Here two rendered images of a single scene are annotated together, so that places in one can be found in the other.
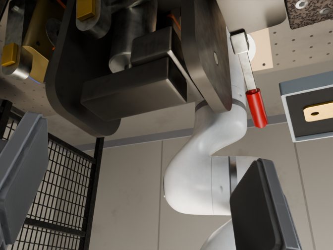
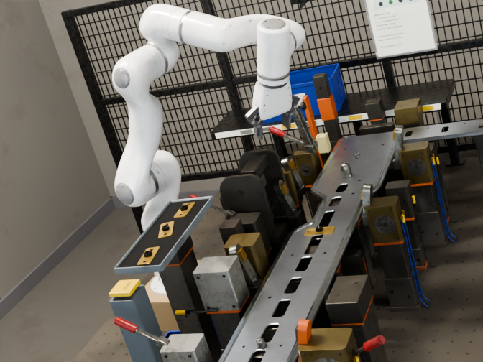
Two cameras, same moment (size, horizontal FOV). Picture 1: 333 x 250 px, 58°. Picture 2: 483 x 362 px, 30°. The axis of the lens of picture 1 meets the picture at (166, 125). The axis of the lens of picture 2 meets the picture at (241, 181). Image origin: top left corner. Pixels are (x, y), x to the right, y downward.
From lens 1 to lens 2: 2.33 m
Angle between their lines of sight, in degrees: 34
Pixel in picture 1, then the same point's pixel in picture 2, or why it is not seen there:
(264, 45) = (157, 299)
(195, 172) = (171, 174)
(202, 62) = (251, 178)
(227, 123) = not seen: hidden behind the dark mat
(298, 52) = (103, 345)
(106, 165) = (52, 211)
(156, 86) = (254, 168)
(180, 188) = (172, 161)
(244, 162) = (152, 195)
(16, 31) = (296, 177)
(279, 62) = (104, 335)
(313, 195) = not seen: outside the picture
